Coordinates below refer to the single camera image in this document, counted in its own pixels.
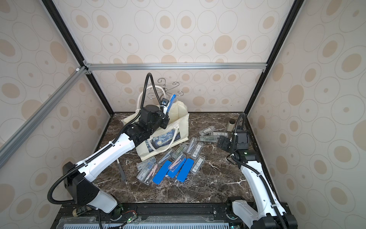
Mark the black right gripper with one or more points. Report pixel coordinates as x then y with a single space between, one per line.
224 143

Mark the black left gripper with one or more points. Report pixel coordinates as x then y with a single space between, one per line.
167 119

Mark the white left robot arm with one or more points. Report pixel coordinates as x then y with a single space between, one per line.
79 177

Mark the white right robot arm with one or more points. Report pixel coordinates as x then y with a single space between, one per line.
266 212

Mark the starry night canvas bag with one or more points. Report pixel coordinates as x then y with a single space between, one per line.
176 133

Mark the clear compass case back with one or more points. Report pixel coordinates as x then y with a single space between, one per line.
207 131

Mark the clear compass case white label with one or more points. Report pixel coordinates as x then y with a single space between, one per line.
197 164

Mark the clear compass case far left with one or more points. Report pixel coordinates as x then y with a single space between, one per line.
148 172

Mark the clear case pink compass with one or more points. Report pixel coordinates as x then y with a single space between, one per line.
178 162

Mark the small jar black lid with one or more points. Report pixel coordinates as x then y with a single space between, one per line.
230 125

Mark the silver metal hook stand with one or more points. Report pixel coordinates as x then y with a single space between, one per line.
167 89

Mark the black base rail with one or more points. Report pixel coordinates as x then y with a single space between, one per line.
153 216

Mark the horizontal aluminium rail back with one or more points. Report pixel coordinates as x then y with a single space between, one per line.
179 66

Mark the diagonal aluminium rail left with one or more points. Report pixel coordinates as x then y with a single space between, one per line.
17 139

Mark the black corner frame post right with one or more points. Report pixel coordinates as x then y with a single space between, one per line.
289 21

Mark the black corner frame post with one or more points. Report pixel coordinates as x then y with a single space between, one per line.
73 46
289 21

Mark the black corner frame post left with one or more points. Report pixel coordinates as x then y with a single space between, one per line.
73 46

